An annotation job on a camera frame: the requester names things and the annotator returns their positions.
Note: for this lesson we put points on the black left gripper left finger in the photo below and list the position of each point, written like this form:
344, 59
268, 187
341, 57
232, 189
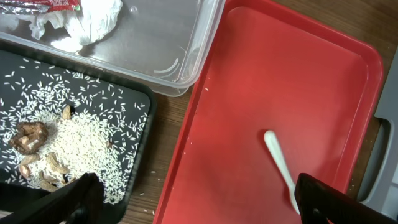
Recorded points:
78, 202

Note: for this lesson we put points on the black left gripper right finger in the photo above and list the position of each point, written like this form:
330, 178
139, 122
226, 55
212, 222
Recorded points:
320, 203

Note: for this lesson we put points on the rice and food scraps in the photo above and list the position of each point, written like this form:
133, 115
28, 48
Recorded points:
77, 140

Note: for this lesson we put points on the white plastic spoon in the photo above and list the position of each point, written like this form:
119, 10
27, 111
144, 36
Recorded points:
275, 150

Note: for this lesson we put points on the white napkin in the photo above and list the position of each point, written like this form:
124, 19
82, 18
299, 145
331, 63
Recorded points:
94, 20

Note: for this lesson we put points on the red wrapper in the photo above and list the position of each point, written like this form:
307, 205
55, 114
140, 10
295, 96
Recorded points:
36, 7

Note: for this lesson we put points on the grey dishwasher rack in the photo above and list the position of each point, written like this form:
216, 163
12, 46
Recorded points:
378, 189

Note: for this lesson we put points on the black tray bin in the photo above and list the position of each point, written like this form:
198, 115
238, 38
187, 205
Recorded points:
133, 93

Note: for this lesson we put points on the red plastic tray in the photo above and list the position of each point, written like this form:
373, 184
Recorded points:
269, 68

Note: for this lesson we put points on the clear plastic bin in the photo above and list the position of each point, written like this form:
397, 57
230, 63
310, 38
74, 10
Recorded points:
162, 44

